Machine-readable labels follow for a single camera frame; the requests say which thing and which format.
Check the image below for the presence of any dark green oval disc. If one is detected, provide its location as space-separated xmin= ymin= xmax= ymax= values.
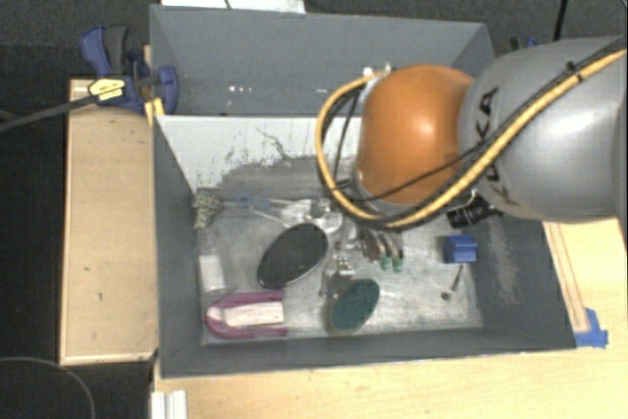
xmin=328 ymin=278 xmax=382 ymax=336

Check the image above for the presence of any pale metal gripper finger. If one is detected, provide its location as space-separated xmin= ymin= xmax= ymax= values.
xmin=321 ymin=252 xmax=356 ymax=301

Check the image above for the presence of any green patterned cloth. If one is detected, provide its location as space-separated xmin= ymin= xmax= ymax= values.
xmin=191 ymin=189 xmax=225 ymax=231

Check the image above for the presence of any clear plastic bottle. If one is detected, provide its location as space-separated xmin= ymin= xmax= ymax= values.
xmin=197 ymin=230 xmax=237 ymax=296

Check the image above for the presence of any dark metal screw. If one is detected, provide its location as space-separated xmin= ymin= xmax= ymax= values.
xmin=440 ymin=264 xmax=465 ymax=302

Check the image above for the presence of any pale wood flat board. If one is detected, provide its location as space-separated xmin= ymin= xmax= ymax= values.
xmin=58 ymin=78 xmax=161 ymax=367

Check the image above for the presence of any blue plastic block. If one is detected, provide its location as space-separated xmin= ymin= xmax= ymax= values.
xmin=438 ymin=235 xmax=480 ymax=265

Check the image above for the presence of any black oval disc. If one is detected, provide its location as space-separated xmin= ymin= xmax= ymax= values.
xmin=256 ymin=223 xmax=330 ymax=290

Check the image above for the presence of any black cylinder on white bracket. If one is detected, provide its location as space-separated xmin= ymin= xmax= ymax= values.
xmin=446 ymin=190 xmax=494 ymax=231

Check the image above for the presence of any blue-handled clear tool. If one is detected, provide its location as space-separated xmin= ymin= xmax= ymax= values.
xmin=236 ymin=192 xmax=295 ymax=227

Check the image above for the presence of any clear glass piece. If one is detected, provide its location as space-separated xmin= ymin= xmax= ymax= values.
xmin=292 ymin=197 xmax=344 ymax=235

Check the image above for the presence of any grey metal bin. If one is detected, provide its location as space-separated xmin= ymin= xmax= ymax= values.
xmin=148 ymin=3 xmax=578 ymax=380

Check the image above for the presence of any purple and white curved holder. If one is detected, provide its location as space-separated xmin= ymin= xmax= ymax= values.
xmin=204 ymin=289 xmax=288 ymax=340

